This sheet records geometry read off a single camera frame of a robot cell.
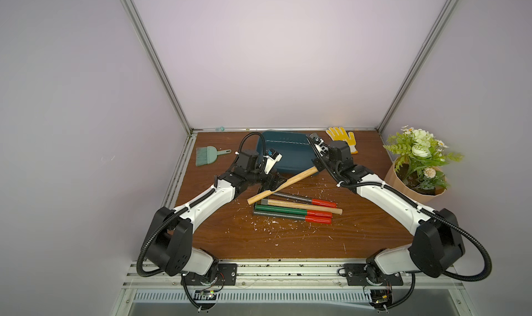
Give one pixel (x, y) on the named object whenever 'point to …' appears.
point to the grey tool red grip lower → (305, 219)
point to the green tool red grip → (280, 208)
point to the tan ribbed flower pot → (425, 182)
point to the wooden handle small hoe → (316, 170)
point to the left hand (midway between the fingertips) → (283, 174)
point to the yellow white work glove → (339, 134)
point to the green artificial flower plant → (420, 155)
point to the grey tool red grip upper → (307, 200)
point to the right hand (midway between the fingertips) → (316, 145)
